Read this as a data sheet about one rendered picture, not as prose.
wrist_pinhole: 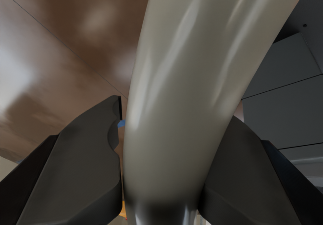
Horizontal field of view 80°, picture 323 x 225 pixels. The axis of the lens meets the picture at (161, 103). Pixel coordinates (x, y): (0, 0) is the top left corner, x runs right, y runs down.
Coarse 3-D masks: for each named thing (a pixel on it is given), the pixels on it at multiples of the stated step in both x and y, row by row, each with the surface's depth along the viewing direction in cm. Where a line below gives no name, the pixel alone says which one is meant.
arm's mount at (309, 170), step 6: (318, 162) 77; (300, 168) 79; (306, 168) 78; (312, 168) 77; (318, 168) 76; (306, 174) 77; (312, 174) 76; (318, 174) 75; (312, 180) 76; (318, 180) 75; (318, 186) 78
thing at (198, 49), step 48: (192, 0) 3; (240, 0) 3; (288, 0) 3; (144, 48) 4; (192, 48) 4; (240, 48) 4; (144, 96) 4; (192, 96) 4; (240, 96) 4; (144, 144) 5; (192, 144) 5; (144, 192) 6; (192, 192) 6
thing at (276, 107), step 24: (288, 48) 119; (264, 72) 119; (288, 72) 108; (312, 72) 99; (264, 96) 108; (288, 96) 99; (312, 96) 91; (264, 120) 99; (288, 120) 91; (312, 120) 84; (288, 144) 85; (312, 144) 79
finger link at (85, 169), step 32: (64, 128) 9; (96, 128) 9; (64, 160) 7; (96, 160) 7; (32, 192) 6; (64, 192) 6; (96, 192) 6; (32, 224) 5; (64, 224) 5; (96, 224) 6
